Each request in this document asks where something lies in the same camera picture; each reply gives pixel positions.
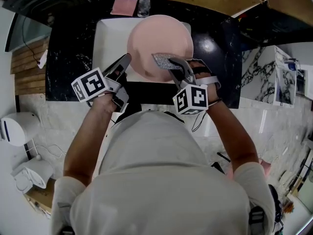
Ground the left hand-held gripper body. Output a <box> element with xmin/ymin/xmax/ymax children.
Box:
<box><xmin>70</xmin><ymin>67</ymin><xmax>130</xmax><ymax>113</ymax></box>

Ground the white power strip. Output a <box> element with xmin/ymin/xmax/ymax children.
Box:
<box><xmin>36</xmin><ymin>48</ymin><xmax>49</xmax><ymax>70</ymax></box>

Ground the black box appliance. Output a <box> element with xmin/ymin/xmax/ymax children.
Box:
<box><xmin>239</xmin><ymin>7</ymin><xmax>313</xmax><ymax>46</ymax></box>

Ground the small brown cardboard box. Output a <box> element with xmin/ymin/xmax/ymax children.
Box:
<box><xmin>23</xmin><ymin>177</ymin><xmax>56</xmax><ymax>218</ymax></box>

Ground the person's right forearm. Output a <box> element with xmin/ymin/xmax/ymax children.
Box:
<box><xmin>206</xmin><ymin>87</ymin><xmax>260</xmax><ymax>175</ymax></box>

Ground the white ribbed appliance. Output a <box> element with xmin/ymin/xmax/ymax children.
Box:
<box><xmin>10</xmin><ymin>155</ymin><xmax>55</xmax><ymax>196</ymax></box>

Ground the chrome faucet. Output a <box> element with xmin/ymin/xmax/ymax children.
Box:
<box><xmin>136</xmin><ymin>0</ymin><xmax>152</xmax><ymax>19</ymax></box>

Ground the person's right hand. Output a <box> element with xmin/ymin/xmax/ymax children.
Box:
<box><xmin>187</xmin><ymin>59</ymin><xmax>222</xmax><ymax>91</ymax></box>

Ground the white rounded appliance blue stripe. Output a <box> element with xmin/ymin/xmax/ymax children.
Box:
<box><xmin>0</xmin><ymin>111</ymin><xmax>42</xmax><ymax>147</ymax></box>

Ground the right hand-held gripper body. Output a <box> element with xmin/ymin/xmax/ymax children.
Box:
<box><xmin>172</xmin><ymin>76</ymin><xmax>210</xmax><ymax>116</ymax></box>

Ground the white marble counter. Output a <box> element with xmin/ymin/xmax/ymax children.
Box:
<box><xmin>241</xmin><ymin>45</ymin><xmax>298</xmax><ymax>108</ymax></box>

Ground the pink sponge cloth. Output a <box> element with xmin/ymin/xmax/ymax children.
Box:
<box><xmin>110</xmin><ymin>0</ymin><xmax>139</xmax><ymax>17</ymax></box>

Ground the person's white shirt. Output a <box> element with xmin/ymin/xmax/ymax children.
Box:
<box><xmin>50</xmin><ymin>110</ymin><xmax>278</xmax><ymax>235</ymax></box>

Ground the person's left forearm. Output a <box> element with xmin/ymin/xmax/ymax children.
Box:
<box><xmin>63</xmin><ymin>93</ymin><xmax>118</xmax><ymax>188</ymax></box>

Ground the wooden slatted platform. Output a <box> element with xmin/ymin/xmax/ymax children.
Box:
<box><xmin>4</xmin><ymin>13</ymin><xmax>53</xmax><ymax>95</ymax></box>

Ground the white sink basin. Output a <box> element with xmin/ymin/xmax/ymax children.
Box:
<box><xmin>91</xmin><ymin>17</ymin><xmax>192</xmax><ymax>83</ymax></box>

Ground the black marble table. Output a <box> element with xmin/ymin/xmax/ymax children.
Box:
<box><xmin>45</xmin><ymin>0</ymin><xmax>243</xmax><ymax>110</ymax></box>

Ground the silver textured cloth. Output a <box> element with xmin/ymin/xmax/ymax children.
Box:
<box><xmin>151</xmin><ymin>52</ymin><xmax>184</xmax><ymax>71</ymax></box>

